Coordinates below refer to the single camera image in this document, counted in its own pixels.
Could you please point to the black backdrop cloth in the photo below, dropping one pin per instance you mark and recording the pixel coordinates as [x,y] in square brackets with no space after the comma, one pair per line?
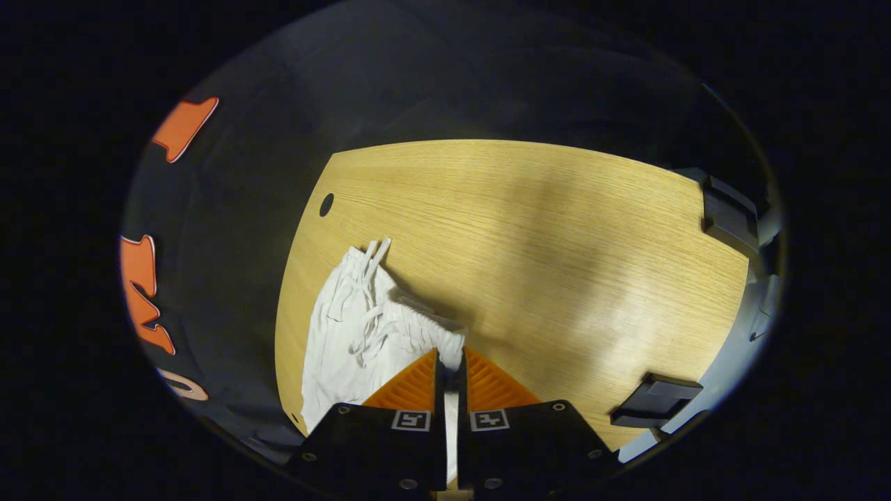
[209,278]

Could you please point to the white jeans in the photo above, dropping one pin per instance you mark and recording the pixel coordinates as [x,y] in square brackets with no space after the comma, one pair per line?
[348,341]

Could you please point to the black side curtain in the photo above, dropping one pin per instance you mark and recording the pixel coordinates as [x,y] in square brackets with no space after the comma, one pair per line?
[522,76]

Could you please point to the black desk edge bracket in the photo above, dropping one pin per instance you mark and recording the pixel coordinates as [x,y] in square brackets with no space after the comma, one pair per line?
[729,216]
[654,403]

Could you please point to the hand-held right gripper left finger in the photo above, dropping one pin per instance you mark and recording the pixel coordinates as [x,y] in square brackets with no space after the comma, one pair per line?
[440,390]

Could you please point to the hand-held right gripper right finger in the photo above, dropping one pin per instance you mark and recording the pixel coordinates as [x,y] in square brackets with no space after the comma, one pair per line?
[461,390]

